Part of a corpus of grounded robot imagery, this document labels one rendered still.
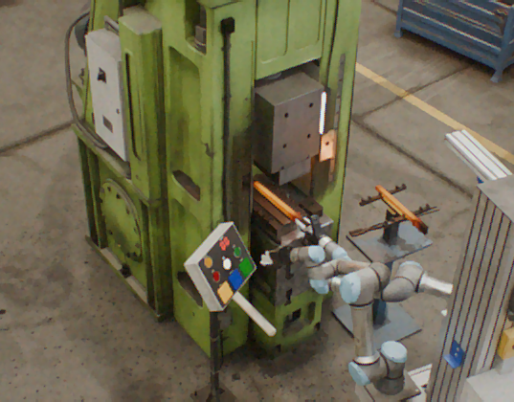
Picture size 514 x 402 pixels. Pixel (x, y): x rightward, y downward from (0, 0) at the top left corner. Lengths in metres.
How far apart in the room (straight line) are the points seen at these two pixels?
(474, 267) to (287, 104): 1.24
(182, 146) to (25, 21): 4.46
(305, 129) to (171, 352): 1.71
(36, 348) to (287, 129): 2.14
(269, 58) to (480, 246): 1.40
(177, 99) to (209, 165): 0.39
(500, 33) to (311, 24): 3.82
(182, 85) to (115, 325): 1.76
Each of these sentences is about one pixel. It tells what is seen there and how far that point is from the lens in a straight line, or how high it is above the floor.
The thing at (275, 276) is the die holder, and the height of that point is 0.70.
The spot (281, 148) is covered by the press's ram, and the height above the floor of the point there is 1.50.
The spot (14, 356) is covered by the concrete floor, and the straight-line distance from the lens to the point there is 5.36.
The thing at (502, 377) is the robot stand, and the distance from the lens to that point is 3.68.
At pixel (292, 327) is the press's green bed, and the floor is 0.16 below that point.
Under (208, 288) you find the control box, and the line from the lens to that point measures 4.08.
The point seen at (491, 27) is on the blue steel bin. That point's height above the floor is 0.46.
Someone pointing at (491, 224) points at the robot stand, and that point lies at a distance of 3.25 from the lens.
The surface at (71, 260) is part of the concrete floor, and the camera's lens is 5.87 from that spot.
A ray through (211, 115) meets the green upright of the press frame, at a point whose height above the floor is 1.72.
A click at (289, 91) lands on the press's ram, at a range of 4.14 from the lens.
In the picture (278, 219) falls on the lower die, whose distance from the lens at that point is 4.58.
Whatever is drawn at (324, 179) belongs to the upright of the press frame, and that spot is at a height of 1.03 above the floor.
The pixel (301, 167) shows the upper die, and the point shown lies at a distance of 4.38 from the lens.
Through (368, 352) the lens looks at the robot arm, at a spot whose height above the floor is 1.10.
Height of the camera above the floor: 3.96
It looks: 39 degrees down
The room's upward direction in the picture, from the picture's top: 2 degrees clockwise
